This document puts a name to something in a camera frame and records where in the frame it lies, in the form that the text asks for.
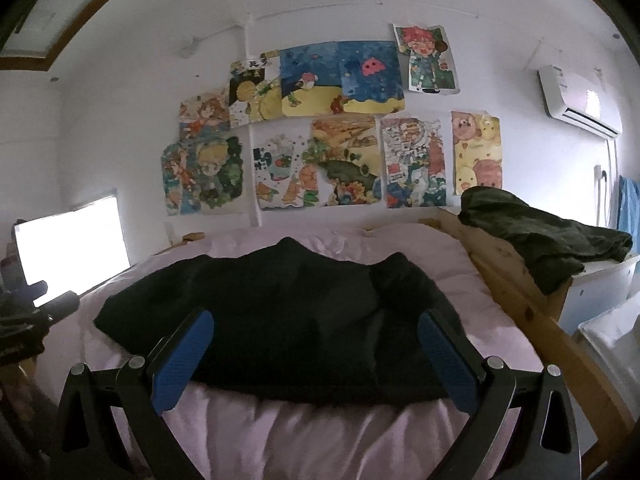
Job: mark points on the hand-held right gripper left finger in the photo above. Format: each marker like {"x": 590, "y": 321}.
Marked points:
{"x": 182, "y": 360}

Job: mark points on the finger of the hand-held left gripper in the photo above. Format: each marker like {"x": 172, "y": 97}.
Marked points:
{"x": 35, "y": 289}
{"x": 60, "y": 304}

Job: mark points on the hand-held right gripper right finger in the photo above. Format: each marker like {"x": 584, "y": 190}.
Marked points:
{"x": 450, "y": 360}

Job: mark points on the black knit sweater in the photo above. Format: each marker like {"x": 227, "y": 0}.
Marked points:
{"x": 300, "y": 310}

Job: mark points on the bright window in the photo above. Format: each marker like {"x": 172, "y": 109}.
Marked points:
{"x": 70, "y": 245}

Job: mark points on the pink bed sheet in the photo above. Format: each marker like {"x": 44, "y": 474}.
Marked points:
{"x": 325, "y": 440}

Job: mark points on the dark green garment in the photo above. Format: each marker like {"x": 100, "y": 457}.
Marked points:
{"x": 540, "y": 235}

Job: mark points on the white cabinet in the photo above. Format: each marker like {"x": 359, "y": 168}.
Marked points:
{"x": 600, "y": 290}

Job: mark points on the white cushion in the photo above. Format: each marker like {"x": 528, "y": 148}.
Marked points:
{"x": 617, "y": 335}

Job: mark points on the blue towel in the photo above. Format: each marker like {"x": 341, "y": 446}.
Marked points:
{"x": 629, "y": 210}

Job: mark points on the white air conditioner pipe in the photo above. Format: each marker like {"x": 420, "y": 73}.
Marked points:
{"x": 612, "y": 185}

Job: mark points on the wood-framed ceiling panel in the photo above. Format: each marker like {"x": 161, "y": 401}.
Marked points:
{"x": 60, "y": 5}

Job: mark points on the white air conditioner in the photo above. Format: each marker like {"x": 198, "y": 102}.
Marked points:
{"x": 575, "y": 95}

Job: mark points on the wooden bed frame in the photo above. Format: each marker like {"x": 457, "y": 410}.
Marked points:
{"x": 525, "y": 300}

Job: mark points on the group of colourful wall drawings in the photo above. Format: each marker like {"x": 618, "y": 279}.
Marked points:
{"x": 340, "y": 160}

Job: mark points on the white wall socket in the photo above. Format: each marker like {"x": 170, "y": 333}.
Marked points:
{"x": 599, "y": 173}

